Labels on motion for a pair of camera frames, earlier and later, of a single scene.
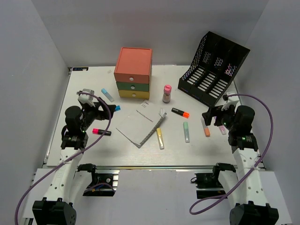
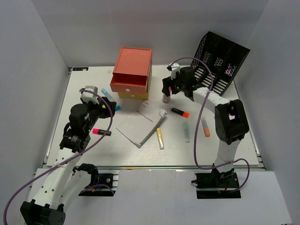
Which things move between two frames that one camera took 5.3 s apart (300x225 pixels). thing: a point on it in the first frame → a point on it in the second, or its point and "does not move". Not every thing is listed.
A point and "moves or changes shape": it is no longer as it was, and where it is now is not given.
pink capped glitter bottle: x=166 y=96 does not move
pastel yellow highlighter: x=160 y=138 does not move
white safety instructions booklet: x=138 y=125 does not move
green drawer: x=132 y=86 → x=147 y=87
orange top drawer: x=133 y=65 moves or changes shape
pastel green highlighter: x=186 y=131 does not move
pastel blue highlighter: x=107 y=94 does not move
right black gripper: x=214 y=111 → x=169 y=82
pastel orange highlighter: x=206 y=129 does not move
